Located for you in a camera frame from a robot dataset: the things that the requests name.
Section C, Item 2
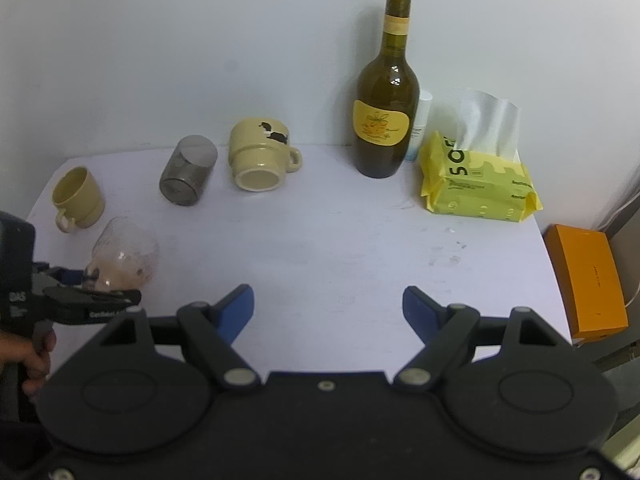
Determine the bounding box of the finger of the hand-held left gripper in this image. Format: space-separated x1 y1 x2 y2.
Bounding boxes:
34 261 99 289
42 286 143 325

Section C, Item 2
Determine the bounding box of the person's left hand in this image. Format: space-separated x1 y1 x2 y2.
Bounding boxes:
0 329 57 403

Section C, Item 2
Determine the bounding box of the clear plastic cup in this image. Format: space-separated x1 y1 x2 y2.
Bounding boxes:
82 217 160 292

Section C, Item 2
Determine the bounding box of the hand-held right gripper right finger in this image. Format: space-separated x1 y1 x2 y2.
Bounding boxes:
392 285 572 393

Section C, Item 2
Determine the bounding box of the small white bottle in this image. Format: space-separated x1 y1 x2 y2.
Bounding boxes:
406 90 434 163

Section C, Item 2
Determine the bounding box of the orange box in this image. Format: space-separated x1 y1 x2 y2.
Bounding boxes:
543 224 629 343

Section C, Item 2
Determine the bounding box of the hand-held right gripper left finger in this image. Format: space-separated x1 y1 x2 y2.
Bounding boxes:
99 283 262 392

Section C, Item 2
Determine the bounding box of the brown wine bottle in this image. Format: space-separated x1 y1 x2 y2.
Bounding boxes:
351 0 421 179

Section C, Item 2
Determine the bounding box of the metal cup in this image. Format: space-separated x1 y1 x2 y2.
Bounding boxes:
159 135 219 207

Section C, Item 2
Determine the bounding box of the cream mug with dog print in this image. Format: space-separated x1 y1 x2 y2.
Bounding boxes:
229 118 304 193

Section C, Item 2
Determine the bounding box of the small yellow cup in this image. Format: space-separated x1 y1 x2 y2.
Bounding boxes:
52 166 106 234

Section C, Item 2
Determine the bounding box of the yellow tissue pack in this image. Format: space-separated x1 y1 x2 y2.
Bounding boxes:
418 87 544 224

